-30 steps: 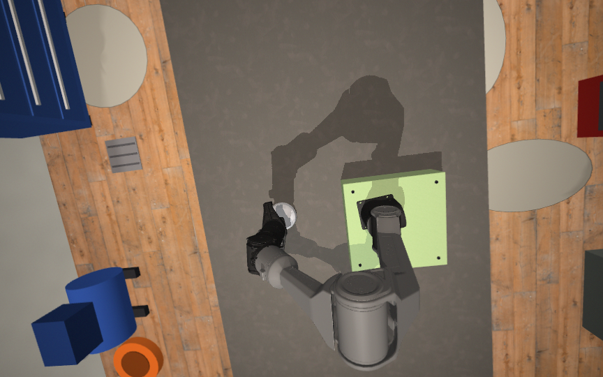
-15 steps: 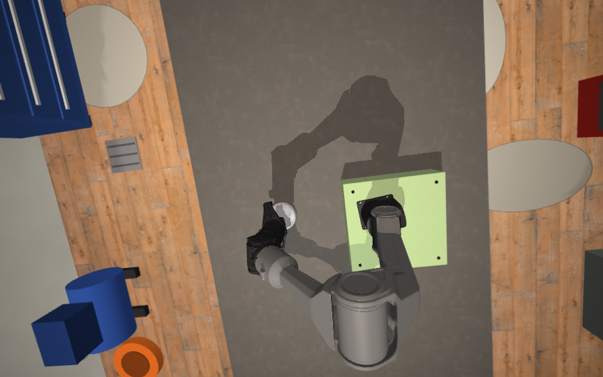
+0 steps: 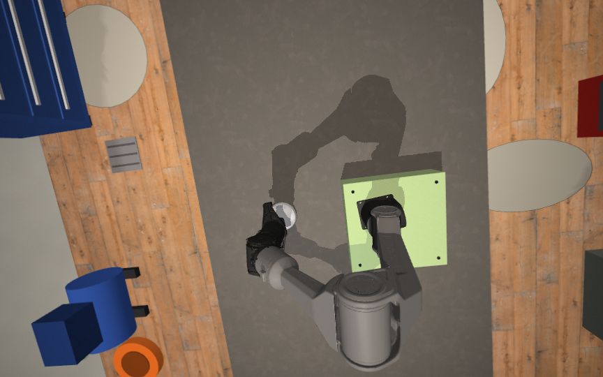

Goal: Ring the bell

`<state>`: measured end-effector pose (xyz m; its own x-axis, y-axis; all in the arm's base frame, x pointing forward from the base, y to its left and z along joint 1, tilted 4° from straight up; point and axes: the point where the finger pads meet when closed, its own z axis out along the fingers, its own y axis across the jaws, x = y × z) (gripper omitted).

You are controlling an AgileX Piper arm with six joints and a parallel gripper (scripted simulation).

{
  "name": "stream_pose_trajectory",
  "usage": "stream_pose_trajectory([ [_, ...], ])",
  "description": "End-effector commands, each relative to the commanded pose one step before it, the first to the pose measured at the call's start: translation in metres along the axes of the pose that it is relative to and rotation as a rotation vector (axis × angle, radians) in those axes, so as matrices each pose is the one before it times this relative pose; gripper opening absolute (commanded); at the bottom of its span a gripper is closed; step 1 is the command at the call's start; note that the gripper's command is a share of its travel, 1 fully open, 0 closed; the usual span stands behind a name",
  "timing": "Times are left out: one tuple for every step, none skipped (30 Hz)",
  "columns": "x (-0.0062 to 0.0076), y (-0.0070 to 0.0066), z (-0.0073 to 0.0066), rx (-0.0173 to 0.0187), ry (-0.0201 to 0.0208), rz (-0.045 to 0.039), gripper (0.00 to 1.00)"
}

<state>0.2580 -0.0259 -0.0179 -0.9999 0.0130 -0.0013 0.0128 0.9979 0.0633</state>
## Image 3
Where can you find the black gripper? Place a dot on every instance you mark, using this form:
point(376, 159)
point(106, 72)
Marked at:
point(270, 218)

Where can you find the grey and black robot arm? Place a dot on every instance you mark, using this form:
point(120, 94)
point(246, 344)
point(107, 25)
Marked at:
point(361, 299)

